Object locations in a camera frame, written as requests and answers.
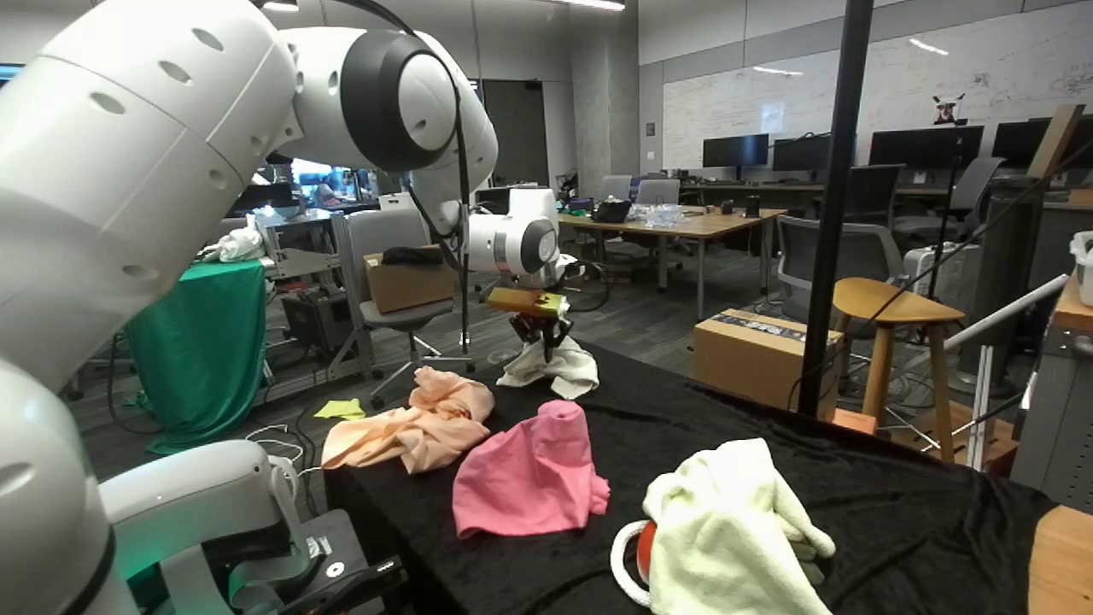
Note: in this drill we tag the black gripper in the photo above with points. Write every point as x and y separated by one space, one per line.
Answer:
539 327

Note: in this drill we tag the white towel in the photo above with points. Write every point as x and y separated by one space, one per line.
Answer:
568 372

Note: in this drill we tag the pink cloth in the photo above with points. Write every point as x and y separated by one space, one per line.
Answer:
531 481

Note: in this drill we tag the red plush fruit green leaves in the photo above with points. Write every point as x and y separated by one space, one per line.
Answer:
644 551

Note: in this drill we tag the pale yellow towel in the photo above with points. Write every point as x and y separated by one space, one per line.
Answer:
730 526

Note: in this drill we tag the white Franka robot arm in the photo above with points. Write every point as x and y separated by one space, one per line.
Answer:
139 174

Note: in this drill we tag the white idle robot arm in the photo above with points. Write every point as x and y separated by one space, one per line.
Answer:
193 490

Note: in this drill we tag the peach orange cloth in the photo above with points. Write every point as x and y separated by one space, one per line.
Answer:
422 429

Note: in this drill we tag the grey swivel chair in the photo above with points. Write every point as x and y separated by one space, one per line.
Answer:
396 322

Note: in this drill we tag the small open cardboard box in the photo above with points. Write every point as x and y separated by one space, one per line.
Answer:
403 286

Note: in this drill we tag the cardboard box black tape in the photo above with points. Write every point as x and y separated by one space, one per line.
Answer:
753 353

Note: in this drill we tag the small yellow cloth scrap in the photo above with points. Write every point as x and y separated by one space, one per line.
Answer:
344 413

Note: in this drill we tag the black computer monitor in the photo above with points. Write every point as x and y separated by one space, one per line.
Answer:
805 157
735 152
1026 142
928 150

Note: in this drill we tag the white plastic bag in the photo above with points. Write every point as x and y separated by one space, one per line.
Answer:
238 243

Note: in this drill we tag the grey mesh office chair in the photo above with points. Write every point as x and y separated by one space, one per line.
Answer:
864 243

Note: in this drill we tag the black vertical pole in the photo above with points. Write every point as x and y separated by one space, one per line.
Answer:
839 174

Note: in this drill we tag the green draped cloth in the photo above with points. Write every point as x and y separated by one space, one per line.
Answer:
206 353

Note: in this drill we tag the wooden stool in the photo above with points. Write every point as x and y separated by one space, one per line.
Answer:
892 301

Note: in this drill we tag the black velvet table cloth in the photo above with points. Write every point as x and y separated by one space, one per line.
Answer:
908 534

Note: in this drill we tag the grey workbench wooden top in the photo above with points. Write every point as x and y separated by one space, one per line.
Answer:
1060 397

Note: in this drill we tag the leaning wooden plank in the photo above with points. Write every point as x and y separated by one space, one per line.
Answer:
1060 140

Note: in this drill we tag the light wooden board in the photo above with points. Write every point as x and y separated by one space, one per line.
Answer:
1069 570

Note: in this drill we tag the white metal tube frame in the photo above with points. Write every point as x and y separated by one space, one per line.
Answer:
1001 309

